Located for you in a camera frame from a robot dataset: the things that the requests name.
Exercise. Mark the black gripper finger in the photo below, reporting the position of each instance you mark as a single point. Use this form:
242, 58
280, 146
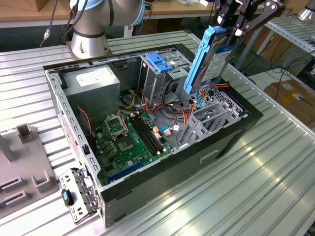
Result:
226, 12
261, 17

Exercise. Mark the hard disk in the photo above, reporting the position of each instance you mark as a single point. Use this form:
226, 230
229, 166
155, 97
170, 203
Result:
214, 66

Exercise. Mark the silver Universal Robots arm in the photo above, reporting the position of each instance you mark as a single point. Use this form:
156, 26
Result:
88, 39

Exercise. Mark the metal disk bay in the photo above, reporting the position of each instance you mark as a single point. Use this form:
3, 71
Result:
197, 134

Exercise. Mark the small white box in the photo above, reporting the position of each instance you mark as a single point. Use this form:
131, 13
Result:
206, 3

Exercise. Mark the brown cardboard boxes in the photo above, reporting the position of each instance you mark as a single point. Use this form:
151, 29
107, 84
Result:
270, 49

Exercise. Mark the metal slat side table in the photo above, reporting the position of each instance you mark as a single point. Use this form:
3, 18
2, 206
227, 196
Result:
295, 34

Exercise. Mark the wooden desk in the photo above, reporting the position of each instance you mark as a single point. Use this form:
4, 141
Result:
172, 8

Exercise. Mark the cardboard box with label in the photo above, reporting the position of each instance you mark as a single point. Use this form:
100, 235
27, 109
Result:
290, 98

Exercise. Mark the metal optical drive cage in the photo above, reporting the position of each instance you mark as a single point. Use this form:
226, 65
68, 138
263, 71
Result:
152, 83

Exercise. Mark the black RAM slot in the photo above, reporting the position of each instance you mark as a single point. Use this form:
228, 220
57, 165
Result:
151, 132
145, 135
148, 134
142, 136

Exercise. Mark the grey power supply unit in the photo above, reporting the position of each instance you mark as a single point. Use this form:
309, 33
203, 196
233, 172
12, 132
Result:
93, 98

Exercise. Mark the CPU socket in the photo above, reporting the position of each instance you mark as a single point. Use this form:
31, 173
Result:
125, 145

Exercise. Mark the green motherboard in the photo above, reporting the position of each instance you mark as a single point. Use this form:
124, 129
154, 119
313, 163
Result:
137, 157

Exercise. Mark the black open PC case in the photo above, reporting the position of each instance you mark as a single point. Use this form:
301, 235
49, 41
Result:
172, 177

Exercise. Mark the brown wooden box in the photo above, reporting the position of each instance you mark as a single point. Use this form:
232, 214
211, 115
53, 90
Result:
41, 5

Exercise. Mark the blue expansion slot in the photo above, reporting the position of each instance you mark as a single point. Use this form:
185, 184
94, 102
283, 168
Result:
126, 170

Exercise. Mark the black latch with blue button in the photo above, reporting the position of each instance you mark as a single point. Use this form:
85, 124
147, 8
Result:
66, 197

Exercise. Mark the grey parts rack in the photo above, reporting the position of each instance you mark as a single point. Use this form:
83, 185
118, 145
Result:
24, 159

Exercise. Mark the blue plastic drive bracket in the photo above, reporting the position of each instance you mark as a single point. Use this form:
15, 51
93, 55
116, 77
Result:
157, 62

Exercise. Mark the metal expansion bracket cover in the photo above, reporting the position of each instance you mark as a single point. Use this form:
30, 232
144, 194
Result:
73, 177

